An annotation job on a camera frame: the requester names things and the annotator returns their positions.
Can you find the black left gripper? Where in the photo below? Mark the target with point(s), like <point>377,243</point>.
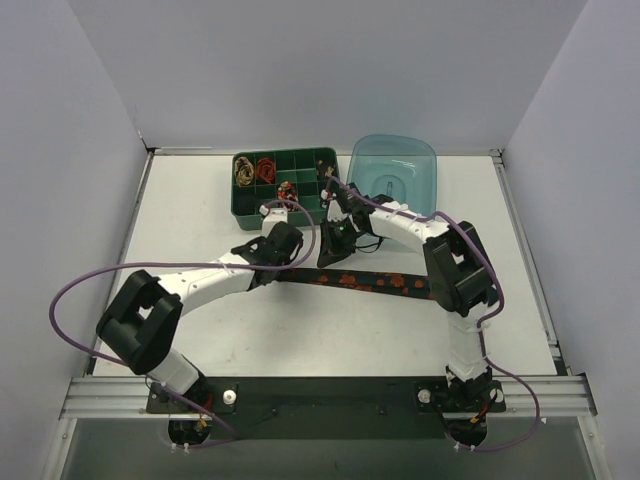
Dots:
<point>291,240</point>

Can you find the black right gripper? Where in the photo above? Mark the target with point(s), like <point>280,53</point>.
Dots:
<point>338,242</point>

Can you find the dark floral orange tie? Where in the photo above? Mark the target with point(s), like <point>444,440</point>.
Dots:
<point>396,284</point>

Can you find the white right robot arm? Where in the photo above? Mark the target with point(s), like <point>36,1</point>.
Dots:
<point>461,279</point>

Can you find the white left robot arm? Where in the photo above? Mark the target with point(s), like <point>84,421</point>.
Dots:
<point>140,323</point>

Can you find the red white rolled tie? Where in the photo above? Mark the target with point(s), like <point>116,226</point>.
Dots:
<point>287,196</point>

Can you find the green compartment organizer box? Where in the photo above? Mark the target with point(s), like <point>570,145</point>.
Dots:
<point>298,175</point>

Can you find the beige rolled tie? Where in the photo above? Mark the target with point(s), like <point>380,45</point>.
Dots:
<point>244,171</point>

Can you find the dark rolled tie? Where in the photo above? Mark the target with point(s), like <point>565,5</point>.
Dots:
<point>325,168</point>

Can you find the teal transparent plastic tub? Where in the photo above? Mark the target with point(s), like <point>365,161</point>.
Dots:
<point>400,167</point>

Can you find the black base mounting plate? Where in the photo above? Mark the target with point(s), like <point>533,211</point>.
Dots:
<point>327,408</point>

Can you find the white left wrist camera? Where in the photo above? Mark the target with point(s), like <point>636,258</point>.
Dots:
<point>273,217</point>

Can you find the aluminium front rail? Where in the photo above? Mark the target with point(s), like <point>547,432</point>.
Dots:
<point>131,397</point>

